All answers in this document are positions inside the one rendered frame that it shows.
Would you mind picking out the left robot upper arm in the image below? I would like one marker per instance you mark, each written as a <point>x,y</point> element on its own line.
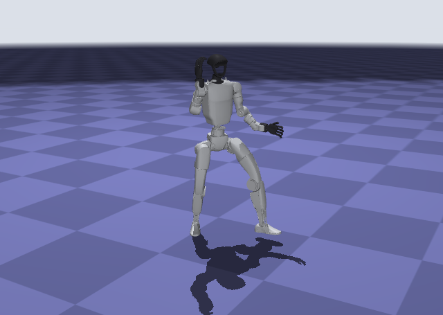
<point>238,100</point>

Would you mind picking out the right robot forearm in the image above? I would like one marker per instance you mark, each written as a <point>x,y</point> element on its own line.
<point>198,96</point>

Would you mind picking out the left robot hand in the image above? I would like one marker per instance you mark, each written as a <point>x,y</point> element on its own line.
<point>273,128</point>

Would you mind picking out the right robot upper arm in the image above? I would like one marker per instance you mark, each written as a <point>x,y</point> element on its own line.
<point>197,110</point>

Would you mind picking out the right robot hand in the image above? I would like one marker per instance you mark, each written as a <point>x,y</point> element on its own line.
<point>198,71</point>

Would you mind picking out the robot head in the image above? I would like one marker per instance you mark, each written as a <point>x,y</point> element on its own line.
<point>215,61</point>

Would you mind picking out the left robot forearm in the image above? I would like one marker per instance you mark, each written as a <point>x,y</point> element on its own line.
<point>253,123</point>

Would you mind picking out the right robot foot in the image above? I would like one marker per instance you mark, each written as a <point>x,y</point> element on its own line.
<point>195,230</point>

